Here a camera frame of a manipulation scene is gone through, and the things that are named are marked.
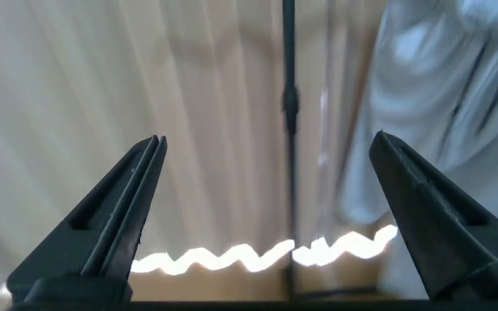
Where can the black clothes rack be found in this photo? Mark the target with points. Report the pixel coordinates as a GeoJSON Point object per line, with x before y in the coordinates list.
{"type": "Point", "coordinates": [291, 103]}

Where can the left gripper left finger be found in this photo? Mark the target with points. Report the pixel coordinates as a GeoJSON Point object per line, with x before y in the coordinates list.
{"type": "Point", "coordinates": [59, 259]}

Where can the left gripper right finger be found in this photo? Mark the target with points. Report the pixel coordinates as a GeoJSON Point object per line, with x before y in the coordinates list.
{"type": "Point", "coordinates": [439, 233]}

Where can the pale grey shorts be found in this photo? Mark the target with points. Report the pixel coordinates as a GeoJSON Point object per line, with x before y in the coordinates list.
{"type": "Point", "coordinates": [426, 65]}

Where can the beige curtain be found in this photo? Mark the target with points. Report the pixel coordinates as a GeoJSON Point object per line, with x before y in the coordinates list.
{"type": "Point", "coordinates": [80, 108]}

